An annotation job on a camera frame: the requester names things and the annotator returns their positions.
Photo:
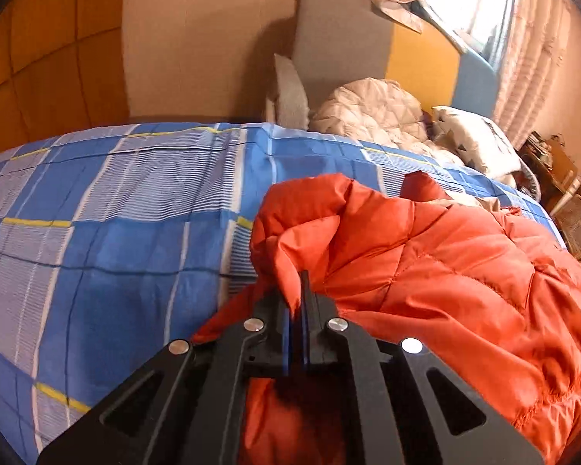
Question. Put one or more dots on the grey fuzzy cushion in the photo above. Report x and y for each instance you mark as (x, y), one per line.
(290, 92)

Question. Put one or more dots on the beige quilted jacket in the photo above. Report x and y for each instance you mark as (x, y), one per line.
(373, 111)

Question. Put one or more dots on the bright window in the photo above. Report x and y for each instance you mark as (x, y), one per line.
(469, 0)

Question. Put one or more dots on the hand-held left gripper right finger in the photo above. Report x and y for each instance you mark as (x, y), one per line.
(368, 348)

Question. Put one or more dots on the wooden wardrobe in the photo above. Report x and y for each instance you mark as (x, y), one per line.
(43, 58)

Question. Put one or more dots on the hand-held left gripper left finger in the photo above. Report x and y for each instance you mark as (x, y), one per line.
(213, 363)

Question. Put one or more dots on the white printed pillow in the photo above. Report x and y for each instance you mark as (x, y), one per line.
(479, 140)

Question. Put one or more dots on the dark wooden desk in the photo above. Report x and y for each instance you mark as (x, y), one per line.
(552, 164)

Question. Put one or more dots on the grey ribbed cushion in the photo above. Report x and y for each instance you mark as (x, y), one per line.
(530, 179)

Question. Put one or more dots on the orange quilted down jacket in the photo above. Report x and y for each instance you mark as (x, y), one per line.
(440, 276)

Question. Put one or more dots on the bed with blue plaid sheet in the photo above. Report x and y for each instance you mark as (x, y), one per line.
(101, 252)

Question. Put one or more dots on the grey yellow blue headboard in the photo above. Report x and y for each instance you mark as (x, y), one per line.
(343, 43)

